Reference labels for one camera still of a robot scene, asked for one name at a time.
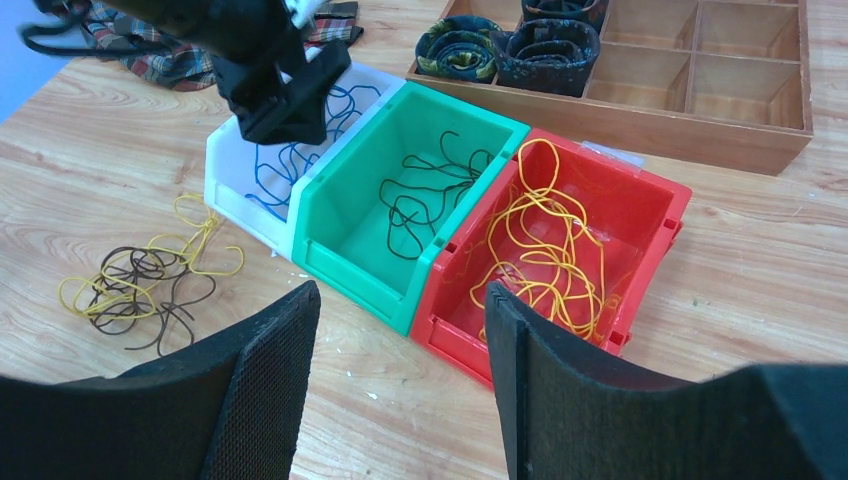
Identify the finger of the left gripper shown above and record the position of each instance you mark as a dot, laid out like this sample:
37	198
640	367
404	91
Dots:
311	93

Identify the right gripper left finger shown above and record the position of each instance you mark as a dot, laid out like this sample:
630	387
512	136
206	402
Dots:
227	407

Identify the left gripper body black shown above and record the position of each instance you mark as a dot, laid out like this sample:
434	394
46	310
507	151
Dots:
253	45

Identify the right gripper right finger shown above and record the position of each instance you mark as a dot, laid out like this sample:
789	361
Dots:
569	410

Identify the white plastic bin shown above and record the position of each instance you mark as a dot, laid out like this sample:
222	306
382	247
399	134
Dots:
259	188

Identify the plaid cloth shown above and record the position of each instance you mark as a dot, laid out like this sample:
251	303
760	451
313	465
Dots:
177	65

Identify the green plastic bin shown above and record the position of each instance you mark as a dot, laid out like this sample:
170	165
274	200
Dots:
375	219

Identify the rolled belt bottom left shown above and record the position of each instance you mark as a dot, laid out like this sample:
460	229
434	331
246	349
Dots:
458	48

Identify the rolled belt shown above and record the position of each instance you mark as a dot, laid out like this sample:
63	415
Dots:
547	55
458	48
591	12

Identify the red plastic bin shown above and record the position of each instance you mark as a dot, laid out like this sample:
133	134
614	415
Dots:
575	234

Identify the rolled belt bottom right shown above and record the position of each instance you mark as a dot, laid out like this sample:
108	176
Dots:
547	55

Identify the rolled belt middle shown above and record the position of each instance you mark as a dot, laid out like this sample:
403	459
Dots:
591	12

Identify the wooden compartment tray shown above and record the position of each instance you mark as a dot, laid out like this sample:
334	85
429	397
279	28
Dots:
723	83

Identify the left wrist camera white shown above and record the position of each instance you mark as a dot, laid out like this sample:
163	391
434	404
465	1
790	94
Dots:
301	13

